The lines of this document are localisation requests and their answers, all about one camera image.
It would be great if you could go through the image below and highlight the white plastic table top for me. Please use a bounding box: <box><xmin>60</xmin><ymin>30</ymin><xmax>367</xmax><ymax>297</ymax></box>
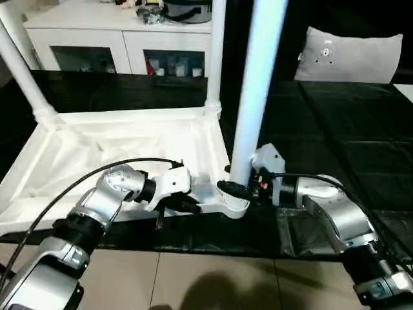
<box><xmin>0</xmin><ymin>103</ymin><xmax>251</xmax><ymax>235</ymax></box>

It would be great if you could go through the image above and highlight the white plastic table leg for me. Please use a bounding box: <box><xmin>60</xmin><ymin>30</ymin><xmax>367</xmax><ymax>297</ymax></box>
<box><xmin>203</xmin><ymin>0</ymin><xmax>226</xmax><ymax>119</ymax></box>
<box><xmin>0</xmin><ymin>5</ymin><xmax>61</xmax><ymax>133</ymax></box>
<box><xmin>227</xmin><ymin>0</ymin><xmax>290</xmax><ymax>190</ymax></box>

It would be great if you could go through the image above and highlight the light grey cushion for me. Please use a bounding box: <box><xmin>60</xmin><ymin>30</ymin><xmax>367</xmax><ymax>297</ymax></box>
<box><xmin>294</xmin><ymin>26</ymin><xmax>404</xmax><ymax>85</ymax></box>

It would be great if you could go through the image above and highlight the black cabinet with yellow label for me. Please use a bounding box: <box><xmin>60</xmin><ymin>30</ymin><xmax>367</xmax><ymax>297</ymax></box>
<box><xmin>222</xmin><ymin>0</ymin><xmax>310</xmax><ymax>81</ymax></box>

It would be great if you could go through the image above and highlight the white sideboard with glass doors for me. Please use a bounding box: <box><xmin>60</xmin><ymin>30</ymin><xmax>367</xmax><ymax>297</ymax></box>
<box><xmin>24</xmin><ymin>9</ymin><xmax>216</xmax><ymax>78</ymax></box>

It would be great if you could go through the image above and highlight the black tangled bundle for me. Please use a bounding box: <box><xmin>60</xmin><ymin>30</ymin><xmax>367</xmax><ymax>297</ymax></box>
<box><xmin>135</xmin><ymin>8</ymin><xmax>165</xmax><ymax>25</ymax></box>

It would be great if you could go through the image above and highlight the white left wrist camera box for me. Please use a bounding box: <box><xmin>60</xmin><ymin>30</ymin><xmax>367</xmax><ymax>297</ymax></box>
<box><xmin>143</xmin><ymin>167</ymin><xmax>193</xmax><ymax>214</ymax></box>

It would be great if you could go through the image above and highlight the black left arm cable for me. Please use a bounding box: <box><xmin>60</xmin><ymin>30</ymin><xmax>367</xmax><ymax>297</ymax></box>
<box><xmin>0</xmin><ymin>157</ymin><xmax>185</xmax><ymax>291</ymax></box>

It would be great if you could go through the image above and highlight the grey bag with black strap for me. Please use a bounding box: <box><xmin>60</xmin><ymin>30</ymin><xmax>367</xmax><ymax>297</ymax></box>
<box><xmin>163</xmin><ymin>0</ymin><xmax>214</xmax><ymax>24</ymax></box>

